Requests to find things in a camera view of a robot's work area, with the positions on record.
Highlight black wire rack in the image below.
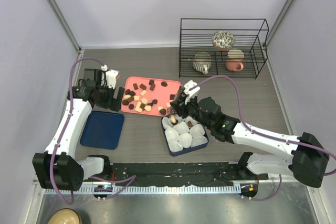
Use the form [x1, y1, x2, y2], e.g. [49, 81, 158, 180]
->
[178, 18, 269, 79]

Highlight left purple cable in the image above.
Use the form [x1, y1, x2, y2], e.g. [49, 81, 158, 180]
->
[50, 57, 137, 205]

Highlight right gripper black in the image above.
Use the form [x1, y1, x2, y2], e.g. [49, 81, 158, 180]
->
[171, 93, 213, 130]

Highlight white paper cupcake liner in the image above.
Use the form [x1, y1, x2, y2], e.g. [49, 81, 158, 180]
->
[191, 136, 208, 147]
[168, 141, 183, 153]
[164, 128, 179, 143]
[189, 124, 205, 138]
[161, 117, 171, 130]
[184, 116, 198, 128]
[169, 115, 183, 127]
[178, 133, 192, 148]
[173, 122, 189, 135]

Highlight dark blue box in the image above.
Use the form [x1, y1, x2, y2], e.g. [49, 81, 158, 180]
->
[161, 115, 209, 156]

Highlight striped grey mug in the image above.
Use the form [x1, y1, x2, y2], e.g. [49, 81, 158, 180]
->
[192, 52, 212, 74]

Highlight pink mug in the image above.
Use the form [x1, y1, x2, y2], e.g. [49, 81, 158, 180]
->
[226, 49, 245, 71]

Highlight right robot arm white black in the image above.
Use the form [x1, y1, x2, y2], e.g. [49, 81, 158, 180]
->
[170, 96, 330, 188]

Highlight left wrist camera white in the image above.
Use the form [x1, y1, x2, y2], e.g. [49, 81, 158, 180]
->
[101, 65, 119, 89]

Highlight beige bowl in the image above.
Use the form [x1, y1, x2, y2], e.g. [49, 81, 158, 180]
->
[47, 208, 82, 224]

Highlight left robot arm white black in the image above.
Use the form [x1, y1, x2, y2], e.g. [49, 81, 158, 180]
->
[32, 66, 124, 191]

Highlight patterned ceramic bowl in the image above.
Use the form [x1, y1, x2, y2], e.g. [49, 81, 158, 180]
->
[212, 30, 236, 51]

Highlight white cable chain strip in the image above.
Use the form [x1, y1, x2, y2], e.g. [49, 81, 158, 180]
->
[45, 184, 242, 195]

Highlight pink plastic tray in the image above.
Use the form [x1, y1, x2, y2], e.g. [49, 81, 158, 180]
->
[121, 77, 181, 116]

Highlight dark blue box lid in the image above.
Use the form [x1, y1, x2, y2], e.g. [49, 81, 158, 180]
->
[80, 111, 124, 150]

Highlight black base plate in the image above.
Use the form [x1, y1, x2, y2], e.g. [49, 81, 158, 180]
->
[96, 162, 269, 187]

